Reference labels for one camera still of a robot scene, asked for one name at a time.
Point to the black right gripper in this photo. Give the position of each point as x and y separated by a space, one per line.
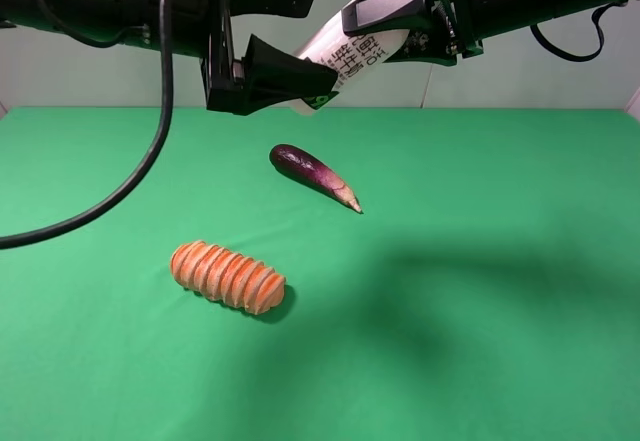
450 35

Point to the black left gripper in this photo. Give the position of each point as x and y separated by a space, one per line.
266 76

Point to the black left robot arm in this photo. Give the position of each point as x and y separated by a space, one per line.
111 22

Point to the purple eggplant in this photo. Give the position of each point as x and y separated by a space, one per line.
308 170

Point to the orange striped bread loaf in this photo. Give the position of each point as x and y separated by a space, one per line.
228 277

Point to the green table cloth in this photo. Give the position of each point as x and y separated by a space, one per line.
488 291

